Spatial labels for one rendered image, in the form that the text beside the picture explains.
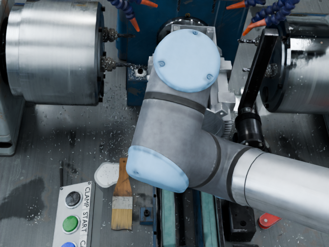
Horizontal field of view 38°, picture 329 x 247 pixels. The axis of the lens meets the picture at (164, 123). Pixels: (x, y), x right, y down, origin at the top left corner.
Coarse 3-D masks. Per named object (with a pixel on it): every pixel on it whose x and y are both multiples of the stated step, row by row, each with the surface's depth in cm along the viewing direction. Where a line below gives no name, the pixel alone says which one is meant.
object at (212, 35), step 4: (172, 28) 107; (180, 28) 109; (184, 28) 109; (188, 28) 109; (192, 28) 109; (196, 28) 109; (200, 28) 109; (204, 28) 109; (208, 28) 108; (212, 28) 108; (204, 32) 110; (208, 32) 108; (212, 32) 108; (208, 36) 109; (212, 36) 109; (212, 40) 109; (216, 44) 105; (212, 84) 107
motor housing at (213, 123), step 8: (216, 80) 109; (224, 80) 110; (216, 88) 107; (224, 88) 108; (216, 96) 106; (208, 104) 102; (208, 112) 116; (208, 120) 115; (216, 120) 112; (224, 120) 104; (208, 128) 114; (216, 128) 111; (224, 128) 106; (224, 136) 110
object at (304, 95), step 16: (288, 16) 111; (304, 16) 111; (320, 16) 112; (288, 32) 107; (304, 32) 108; (320, 32) 108; (288, 48) 106; (304, 48) 106; (320, 48) 107; (272, 64) 113; (288, 64) 106; (304, 64) 106; (320, 64) 107; (272, 80) 116; (288, 80) 107; (304, 80) 107; (320, 80) 108; (272, 96) 115; (288, 96) 110; (304, 96) 110; (320, 96) 110; (272, 112) 118; (288, 112) 117; (304, 112) 117; (320, 112) 116
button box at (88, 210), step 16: (64, 192) 90; (80, 192) 88; (96, 192) 90; (64, 208) 88; (80, 208) 87; (96, 208) 89; (80, 224) 85; (96, 224) 87; (64, 240) 84; (80, 240) 83; (96, 240) 86
